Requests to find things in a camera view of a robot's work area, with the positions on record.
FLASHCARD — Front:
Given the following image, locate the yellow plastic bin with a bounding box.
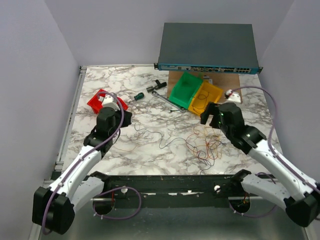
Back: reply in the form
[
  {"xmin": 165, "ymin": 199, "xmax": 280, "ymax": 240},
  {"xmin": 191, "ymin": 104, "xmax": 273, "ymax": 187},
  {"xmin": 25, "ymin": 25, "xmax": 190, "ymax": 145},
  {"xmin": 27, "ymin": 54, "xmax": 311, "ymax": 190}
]
[{"xmin": 188, "ymin": 81, "xmax": 223, "ymax": 116}]

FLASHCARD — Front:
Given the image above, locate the yellow cable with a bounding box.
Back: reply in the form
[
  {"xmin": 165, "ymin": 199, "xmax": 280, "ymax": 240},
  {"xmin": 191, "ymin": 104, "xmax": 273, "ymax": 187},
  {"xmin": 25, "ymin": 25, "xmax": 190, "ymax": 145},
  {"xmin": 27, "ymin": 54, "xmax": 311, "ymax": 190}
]
[{"xmin": 193, "ymin": 124, "xmax": 221, "ymax": 141}]

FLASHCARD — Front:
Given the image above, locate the green plastic bin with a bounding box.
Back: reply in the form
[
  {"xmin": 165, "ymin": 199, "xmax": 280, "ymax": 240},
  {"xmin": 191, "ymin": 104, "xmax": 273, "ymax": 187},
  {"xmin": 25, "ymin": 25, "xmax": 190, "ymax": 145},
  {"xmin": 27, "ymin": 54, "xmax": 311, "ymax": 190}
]
[{"xmin": 169, "ymin": 72, "xmax": 203, "ymax": 109}]

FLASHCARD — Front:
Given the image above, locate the orange cable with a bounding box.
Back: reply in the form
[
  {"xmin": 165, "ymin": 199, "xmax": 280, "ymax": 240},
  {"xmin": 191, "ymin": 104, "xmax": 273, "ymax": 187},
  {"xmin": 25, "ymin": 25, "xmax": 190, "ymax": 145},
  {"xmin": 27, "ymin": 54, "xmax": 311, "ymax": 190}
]
[{"xmin": 113, "ymin": 124, "xmax": 223, "ymax": 163}]

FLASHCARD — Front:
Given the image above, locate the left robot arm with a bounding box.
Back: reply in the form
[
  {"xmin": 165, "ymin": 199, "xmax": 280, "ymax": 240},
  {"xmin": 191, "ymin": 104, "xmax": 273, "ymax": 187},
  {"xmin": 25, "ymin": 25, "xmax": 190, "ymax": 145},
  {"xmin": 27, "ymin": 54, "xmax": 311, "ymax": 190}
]
[{"xmin": 32, "ymin": 107, "xmax": 132, "ymax": 235}]

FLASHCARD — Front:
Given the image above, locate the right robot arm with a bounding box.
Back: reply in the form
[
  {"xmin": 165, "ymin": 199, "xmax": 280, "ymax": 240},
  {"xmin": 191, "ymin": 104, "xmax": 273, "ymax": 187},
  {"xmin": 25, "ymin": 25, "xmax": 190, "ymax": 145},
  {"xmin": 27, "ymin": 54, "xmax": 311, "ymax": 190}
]
[{"xmin": 200, "ymin": 102, "xmax": 320, "ymax": 228}]

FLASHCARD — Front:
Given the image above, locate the red plastic bin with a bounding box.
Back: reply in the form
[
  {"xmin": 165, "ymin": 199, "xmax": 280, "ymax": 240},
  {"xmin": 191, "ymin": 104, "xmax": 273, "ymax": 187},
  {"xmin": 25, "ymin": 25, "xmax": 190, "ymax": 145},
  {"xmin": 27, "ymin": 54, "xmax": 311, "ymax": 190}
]
[{"xmin": 86, "ymin": 89, "xmax": 129, "ymax": 115}]

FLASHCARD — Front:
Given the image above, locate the small silver wrench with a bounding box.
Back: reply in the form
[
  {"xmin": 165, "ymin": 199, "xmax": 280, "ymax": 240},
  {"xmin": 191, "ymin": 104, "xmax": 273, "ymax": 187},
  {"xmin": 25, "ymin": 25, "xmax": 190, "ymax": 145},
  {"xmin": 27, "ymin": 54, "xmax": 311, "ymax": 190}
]
[{"xmin": 168, "ymin": 109, "xmax": 180, "ymax": 114}]

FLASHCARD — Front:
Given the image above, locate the wooden board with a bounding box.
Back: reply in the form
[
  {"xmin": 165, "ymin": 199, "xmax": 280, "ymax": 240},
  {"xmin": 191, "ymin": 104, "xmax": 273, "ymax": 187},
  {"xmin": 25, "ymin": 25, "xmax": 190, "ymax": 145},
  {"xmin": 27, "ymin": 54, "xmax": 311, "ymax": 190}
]
[{"xmin": 167, "ymin": 71, "xmax": 240, "ymax": 103}]

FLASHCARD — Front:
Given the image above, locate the silver ratchet wrench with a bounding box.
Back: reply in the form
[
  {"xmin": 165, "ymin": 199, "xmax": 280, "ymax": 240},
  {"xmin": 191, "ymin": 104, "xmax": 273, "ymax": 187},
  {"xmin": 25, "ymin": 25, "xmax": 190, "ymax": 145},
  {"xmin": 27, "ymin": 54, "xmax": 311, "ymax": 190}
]
[{"xmin": 151, "ymin": 90, "xmax": 186, "ymax": 112}]

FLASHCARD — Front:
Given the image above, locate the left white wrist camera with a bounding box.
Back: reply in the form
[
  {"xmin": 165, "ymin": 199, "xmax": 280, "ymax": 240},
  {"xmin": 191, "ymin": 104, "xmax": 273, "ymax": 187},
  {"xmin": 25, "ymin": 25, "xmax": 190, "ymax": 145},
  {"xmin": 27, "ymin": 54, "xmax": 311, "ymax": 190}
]
[{"xmin": 98, "ymin": 94, "xmax": 120, "ymax": 111}]

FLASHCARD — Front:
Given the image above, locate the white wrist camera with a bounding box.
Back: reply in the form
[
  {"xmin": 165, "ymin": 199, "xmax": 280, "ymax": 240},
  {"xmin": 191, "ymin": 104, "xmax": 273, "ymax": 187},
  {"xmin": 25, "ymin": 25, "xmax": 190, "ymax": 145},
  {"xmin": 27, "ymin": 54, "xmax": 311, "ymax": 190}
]
[
  {"xmin": 98, "ymin": 94, "xmax": 120, "ymax": 111},
  {"xmin": 224, "ymin": 89, "xmax": 242, "ymax": 104}
]

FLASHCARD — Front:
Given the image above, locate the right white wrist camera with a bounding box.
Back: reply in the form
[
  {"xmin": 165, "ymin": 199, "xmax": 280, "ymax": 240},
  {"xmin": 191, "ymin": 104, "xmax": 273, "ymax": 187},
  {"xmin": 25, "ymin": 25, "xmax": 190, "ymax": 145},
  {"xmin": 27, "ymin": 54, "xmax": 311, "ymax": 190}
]
[{"xmin": 224, "ymin": 89, "xmax": 242, "ymax": 104}]

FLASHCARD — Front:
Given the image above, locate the green handled screwdriver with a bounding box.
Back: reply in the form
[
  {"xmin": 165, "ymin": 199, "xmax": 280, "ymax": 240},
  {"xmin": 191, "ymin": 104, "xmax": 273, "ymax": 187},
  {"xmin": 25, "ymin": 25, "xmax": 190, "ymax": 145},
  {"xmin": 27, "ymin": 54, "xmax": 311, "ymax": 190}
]
[{"xmin": 130, "ymin": 92, "xmax": 145, "ymax": 102}]

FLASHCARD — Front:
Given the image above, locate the black T-handle tool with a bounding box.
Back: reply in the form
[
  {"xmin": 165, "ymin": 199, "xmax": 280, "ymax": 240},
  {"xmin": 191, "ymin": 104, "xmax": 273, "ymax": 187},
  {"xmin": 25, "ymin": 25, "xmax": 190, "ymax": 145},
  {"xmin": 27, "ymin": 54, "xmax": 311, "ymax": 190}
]
[{"xmin": 146, "ymin": 79, "xmax": 167, "ymax": 93}]

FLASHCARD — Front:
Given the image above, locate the blue network switch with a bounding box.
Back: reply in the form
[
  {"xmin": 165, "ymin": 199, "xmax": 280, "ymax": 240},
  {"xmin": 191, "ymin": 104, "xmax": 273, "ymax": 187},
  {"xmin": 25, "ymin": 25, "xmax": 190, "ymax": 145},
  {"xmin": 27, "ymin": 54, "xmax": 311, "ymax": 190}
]
[{"xmin": 154, "ymin": 22, "xmax": 263, "ymax": 75}]

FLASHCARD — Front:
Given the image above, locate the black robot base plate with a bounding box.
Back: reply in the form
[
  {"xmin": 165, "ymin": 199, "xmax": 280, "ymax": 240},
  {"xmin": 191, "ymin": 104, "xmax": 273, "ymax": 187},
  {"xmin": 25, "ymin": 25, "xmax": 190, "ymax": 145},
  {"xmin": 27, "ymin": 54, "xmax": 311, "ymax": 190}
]
[{"xmin": 82, "ymin": 174, "xmax": 291, "ymax": 210}]

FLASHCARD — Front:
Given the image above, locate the aluminium frame rail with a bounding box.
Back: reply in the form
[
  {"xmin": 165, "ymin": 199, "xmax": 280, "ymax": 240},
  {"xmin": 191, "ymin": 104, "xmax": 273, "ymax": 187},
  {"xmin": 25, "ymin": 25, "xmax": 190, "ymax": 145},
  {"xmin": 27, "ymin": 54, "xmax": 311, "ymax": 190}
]
[{"xmin": 27, "ymin": 178, "xmax": 311, "ymax": 240}]

